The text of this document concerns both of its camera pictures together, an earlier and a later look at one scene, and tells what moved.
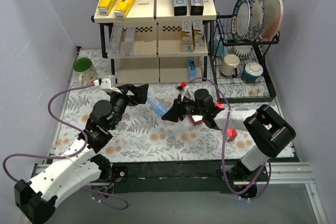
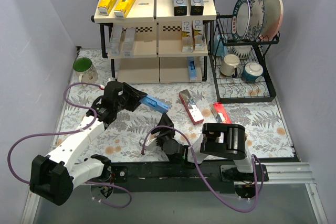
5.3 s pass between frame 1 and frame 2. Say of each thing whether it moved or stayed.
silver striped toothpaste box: stayed
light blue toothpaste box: moved
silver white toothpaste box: stayed
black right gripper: moved
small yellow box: stayed
